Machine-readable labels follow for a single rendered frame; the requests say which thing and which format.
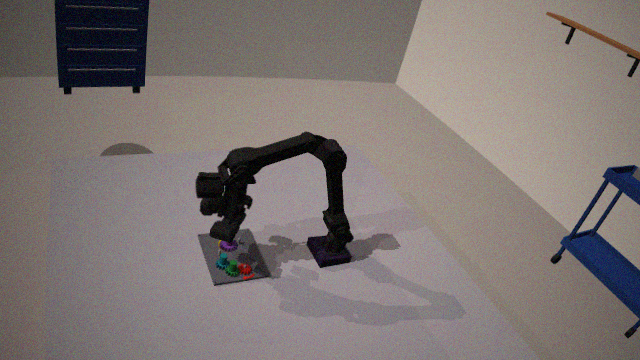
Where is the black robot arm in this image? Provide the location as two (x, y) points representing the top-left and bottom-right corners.
(195, 132), (354, 256)

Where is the purple gear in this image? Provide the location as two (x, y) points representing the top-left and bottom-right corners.
(219, 240), (238, 253)

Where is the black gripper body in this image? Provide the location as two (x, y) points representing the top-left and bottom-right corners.
(210, 195), (252, 243)

